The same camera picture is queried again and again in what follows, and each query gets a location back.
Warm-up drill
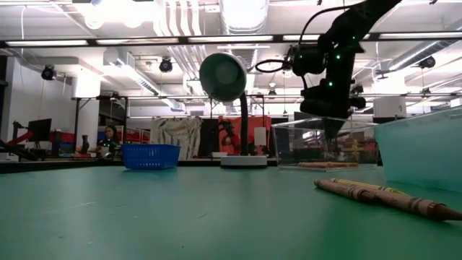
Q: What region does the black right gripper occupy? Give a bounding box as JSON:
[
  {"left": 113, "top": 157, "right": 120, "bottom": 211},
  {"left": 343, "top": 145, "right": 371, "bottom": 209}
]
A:
[{"left": 299, "top": 77, "right": 367, "bottom": 142}]

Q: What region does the red-orange crayon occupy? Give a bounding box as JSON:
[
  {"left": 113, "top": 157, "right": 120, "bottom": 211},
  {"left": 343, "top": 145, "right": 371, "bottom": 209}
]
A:
[
  {"left": 317, "top": 161, "right": 360, "bottom": 168},
  {"left": 297, "top": 161, "right": 344, "bottom": 169}
]

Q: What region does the clear plastic container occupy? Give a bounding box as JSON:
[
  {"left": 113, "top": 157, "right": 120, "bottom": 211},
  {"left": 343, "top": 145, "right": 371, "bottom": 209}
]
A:
[{"left": 271, "top": 116, "right": 380, "bottom": 172}]

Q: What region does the brown crayon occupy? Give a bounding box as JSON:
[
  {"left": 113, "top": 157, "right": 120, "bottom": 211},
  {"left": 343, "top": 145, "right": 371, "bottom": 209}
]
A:
[
  {"left": 313, "top": 178, "right": 396, "bottom": 204},
  {"left": 373, "top": 193, "right": 462, "bottom": 222}
]

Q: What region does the black monitor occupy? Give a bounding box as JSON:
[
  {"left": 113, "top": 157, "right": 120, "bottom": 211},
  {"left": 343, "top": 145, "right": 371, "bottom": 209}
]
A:
[
  {"left": 27, "top": 118, "right": 53, "bottom": 143},
  {"left": 292, "top": 110, "right": 324, "bottom": 121}
]

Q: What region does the white box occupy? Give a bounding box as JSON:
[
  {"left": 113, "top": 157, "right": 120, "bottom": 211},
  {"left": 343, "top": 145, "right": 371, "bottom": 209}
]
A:
[{"left": 372, "top": 96, "right": 408, "bottom": 118}]

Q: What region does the white sheet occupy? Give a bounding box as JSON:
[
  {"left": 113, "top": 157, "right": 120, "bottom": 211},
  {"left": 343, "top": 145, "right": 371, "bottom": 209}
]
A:
[{"left": 253, "top": 126, "right": 268, "bottom": 147}]

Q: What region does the red-orange backdrop cloth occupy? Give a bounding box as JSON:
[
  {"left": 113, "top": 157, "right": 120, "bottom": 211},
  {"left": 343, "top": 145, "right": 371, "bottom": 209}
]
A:
[{"left": 217, "top": 115, "right": 273, "bottom": 157}]

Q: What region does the teal plastic bin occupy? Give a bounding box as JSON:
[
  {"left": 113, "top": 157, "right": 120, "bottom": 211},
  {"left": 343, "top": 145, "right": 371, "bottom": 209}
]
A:
[{"left": 374, "top": 106, "right": 462, "bottom": 194}]

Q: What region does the person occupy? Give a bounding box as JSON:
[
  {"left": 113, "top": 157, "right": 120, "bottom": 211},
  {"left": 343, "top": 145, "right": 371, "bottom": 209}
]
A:
[
  {"left": 96, "top": 125, "right": 122, "bottom": 159},
  {"left": 219, "top": 120, "right": 243, "bottom": 155}
]

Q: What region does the black panel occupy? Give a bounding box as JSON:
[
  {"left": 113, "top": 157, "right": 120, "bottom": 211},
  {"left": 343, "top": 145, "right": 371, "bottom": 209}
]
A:
[{"left": 197, "top": 118, "right": 220, "bottom": 159}]

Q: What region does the grey patterned cloth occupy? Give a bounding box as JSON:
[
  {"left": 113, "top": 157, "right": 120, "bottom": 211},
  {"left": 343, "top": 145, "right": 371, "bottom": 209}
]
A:
[{"left": 149, "top": 116, "right": 204, "bottom": 162}]

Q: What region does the blue plastic basket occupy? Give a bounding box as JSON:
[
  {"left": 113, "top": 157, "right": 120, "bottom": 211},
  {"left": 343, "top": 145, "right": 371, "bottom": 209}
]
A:
[{"left": 121, "top": 143, "right": 182, "bottom": 170}]

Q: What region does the black overhead beam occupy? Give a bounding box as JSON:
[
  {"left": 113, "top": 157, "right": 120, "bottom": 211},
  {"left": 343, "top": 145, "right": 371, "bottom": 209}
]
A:
[{"left": 0, "top": 31, "right": 462, "bottom": 49}]

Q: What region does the black metal rack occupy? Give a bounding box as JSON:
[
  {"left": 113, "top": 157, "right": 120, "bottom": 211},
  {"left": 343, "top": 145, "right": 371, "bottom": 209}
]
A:
[{"left": 73, "top": 95, "right": 130, "bottom": 160}]

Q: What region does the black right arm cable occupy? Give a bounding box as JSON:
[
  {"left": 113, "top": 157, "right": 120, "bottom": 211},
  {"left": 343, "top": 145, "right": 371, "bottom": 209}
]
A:
[{"left": 254, "top": 5, "right": 349, "bottom": 74}]

